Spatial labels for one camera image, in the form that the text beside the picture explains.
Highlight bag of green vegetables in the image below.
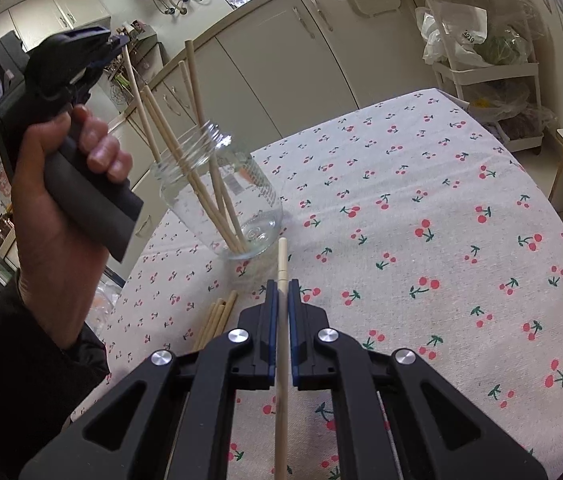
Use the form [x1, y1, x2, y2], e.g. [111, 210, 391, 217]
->
[476, 25, 536, 68]

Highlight cherry print tablecloth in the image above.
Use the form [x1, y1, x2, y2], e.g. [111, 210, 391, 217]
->
[69, 87, 563, 480]

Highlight person's left hand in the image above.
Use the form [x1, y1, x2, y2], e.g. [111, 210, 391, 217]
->
[12, 106, 135, 297]

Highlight brown kettle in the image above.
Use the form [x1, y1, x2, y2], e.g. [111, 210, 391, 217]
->
[0, 204, 16, 250]

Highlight white plastic bag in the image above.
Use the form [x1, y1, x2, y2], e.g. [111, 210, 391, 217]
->
[420, 0, 493, 68]

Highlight beige countertop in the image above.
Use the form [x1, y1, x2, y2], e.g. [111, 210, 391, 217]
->
[154, 0, 335, 86]

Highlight wall utensil rack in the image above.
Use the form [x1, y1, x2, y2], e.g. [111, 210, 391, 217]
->
[106, 20, 162, 106]

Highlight clear glass jar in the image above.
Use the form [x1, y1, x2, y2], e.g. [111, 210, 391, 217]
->
[149, 120, 285, 261]

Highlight light wooden chopstick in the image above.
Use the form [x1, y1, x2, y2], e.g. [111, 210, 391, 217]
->
[184, 40, 248, 253]
[120, 44, 162, 163]
[196, 301, 221, 352]
[212, 290, 239, 341]
[202, 299, 227, 348]
[192, 305, 215, 353]
[178, 61, 235, 243]
[140, 85, 243, 256]

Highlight white wall cabinets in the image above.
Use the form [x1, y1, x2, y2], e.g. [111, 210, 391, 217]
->
[0, 0, 112, 93]

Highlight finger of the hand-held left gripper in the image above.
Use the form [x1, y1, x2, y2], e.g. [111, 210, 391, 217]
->
[36, 36, 131, 107]
[28, 26, 113, 97]

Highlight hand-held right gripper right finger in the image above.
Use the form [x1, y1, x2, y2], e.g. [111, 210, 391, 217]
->
[286, 290, 551, 480]

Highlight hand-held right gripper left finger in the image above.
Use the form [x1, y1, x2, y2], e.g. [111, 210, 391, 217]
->
[19, 287, 280, 480]

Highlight person's left forearm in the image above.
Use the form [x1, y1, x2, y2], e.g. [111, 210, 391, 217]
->
[0, 270, 112, 480]

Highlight white base cabinets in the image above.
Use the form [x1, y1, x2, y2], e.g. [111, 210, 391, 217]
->
[106, 0, 563, 221]

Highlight white chopstick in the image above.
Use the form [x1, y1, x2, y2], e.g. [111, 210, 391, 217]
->
[272, 237, 292, 480]

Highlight plastic bag with contents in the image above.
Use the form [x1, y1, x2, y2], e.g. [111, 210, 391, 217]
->
[89, 280, 123, 333]

